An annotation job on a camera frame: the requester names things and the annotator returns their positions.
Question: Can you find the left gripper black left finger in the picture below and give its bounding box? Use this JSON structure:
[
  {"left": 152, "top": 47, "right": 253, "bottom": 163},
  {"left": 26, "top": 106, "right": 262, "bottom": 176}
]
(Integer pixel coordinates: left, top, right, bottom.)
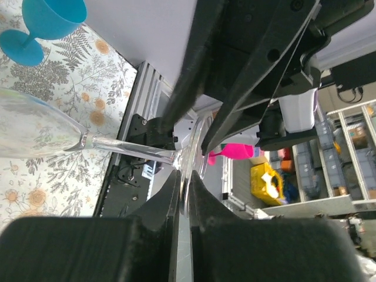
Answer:
[{"left": 1, "top": 171, "right": 181, "bottom": 281}]

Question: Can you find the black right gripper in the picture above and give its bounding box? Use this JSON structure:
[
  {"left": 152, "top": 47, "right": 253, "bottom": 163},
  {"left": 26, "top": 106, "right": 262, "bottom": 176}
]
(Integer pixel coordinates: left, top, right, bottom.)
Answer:
[{"left": 160, "top": 0, "right": 376, "bottom": 155}]

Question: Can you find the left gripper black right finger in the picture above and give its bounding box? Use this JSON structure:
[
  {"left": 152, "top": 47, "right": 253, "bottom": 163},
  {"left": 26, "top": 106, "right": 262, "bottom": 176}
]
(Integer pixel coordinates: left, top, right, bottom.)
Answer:
[{"left": 189, "top": 173, "right": 367, "bottom": 281}]

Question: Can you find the clear wine glass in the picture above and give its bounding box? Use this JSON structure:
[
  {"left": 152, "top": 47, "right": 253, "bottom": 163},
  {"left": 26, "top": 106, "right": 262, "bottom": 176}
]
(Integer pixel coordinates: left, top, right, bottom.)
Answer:
[{"left": 1, "top": 88, "right": 207, "bottom": 216}]

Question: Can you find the blue plastic wine glass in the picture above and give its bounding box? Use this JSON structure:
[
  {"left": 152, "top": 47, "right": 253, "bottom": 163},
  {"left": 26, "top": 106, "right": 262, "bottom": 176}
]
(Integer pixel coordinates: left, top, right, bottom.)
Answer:
[{"left": 1, "top": 0, "right": 88, "bottom": 66}]

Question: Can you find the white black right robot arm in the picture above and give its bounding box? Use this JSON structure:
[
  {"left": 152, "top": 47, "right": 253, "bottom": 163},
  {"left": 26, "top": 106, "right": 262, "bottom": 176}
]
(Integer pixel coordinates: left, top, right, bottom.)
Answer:
[{"left": 129, "top": 1, "right": 374, "bottom": 154}]

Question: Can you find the pink plastic wine glass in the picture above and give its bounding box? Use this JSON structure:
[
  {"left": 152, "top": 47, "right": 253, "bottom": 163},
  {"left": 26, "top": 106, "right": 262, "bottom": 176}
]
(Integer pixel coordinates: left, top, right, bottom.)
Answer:
[{"left": 208, "top": 143, "right": 254, "bottom": 166}]

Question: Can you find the yellow storage bin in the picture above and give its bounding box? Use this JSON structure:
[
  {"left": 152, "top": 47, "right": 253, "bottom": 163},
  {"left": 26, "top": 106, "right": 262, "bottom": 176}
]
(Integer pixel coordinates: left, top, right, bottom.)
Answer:
[{"left": 250, "top": 162, "right": 287, "bottom": 206}]

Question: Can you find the floral patterned table mat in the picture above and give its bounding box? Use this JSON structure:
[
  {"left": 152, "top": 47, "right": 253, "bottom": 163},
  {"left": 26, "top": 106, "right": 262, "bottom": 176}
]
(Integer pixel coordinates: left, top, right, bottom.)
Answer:
[{"left": 1, "top": 21, "right": 137, "bottom": 228}]

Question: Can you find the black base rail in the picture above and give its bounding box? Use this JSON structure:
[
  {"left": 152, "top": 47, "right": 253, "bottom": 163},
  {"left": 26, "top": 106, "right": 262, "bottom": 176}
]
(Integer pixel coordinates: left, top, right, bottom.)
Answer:
[{"left": 93, "top": 156, "right": 173, "bottom": 218}]

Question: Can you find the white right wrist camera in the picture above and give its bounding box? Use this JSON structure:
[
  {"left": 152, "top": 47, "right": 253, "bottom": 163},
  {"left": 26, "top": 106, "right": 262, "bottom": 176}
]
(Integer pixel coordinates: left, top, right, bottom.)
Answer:
[{"left": 278, "top": 88, "right": 318, "bottom": 133}]

